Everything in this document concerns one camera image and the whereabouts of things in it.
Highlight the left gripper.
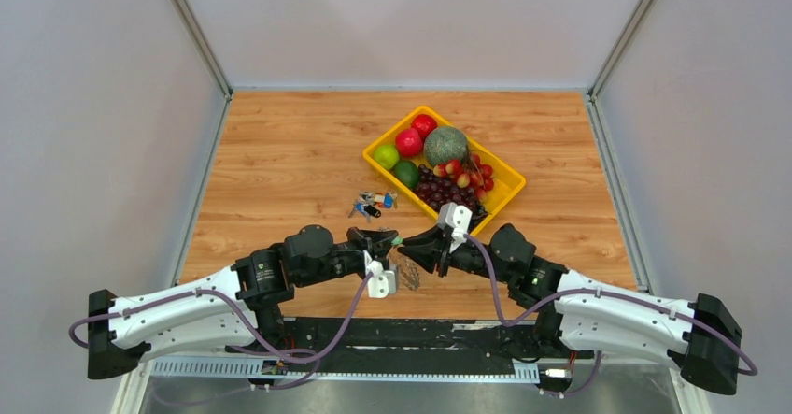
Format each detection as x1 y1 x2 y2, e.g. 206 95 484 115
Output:
296 227 399 288

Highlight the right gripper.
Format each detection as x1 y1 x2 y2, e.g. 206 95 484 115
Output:
397 225 512 285

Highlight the keyring chain with green tag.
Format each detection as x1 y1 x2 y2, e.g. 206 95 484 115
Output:
389 235 423 293

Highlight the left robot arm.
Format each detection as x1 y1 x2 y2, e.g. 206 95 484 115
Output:
84 225 400 380

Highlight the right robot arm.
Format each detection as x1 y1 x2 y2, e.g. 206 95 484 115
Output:
399 223 754 395

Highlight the pile of tagged keys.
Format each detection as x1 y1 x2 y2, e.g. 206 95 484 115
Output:
348 191 398 222

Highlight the purple grape bunch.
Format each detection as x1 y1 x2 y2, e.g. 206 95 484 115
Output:
413 164 488 221

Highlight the dark green lime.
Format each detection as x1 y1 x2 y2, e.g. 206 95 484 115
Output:
391 160 420 191

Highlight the light green apple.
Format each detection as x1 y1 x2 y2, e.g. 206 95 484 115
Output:
372 144 401 171

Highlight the yellow plastic tray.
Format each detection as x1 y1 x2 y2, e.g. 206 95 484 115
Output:
362 106 527 235

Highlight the green netted melon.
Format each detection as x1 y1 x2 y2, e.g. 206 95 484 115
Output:
423 126 470 166

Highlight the red apple near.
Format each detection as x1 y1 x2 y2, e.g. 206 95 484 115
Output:
394 128 424 158

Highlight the red apple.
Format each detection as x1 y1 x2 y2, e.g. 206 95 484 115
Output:
411 113 438 141
394 128 424 158

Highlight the red apple far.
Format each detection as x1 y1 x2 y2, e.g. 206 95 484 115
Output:
411 113 438 141

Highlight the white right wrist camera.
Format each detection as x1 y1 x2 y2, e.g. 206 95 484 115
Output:
437 202 473 253

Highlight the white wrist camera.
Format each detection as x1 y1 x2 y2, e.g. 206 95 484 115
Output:
363 251 399 299
437 202 473 253

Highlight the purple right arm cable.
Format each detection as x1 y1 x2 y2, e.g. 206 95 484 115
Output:
463 234 759 378

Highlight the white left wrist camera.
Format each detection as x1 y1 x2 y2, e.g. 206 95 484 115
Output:
363 251 399 299

